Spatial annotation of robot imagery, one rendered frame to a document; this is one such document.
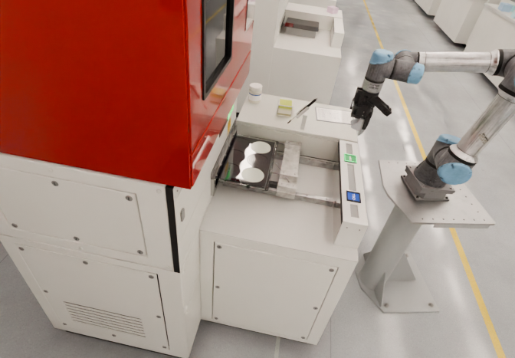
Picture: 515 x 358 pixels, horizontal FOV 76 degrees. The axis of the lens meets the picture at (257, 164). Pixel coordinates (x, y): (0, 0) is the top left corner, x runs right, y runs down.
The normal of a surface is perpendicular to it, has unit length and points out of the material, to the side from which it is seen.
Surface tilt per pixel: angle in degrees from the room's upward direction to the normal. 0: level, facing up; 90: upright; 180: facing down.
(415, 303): 0
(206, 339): 0
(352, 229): 90
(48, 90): 90
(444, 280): 0
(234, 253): 90
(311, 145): 90
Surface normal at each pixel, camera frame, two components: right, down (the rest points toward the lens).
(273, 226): 0.10, -0.77
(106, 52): -0.17, 0.61
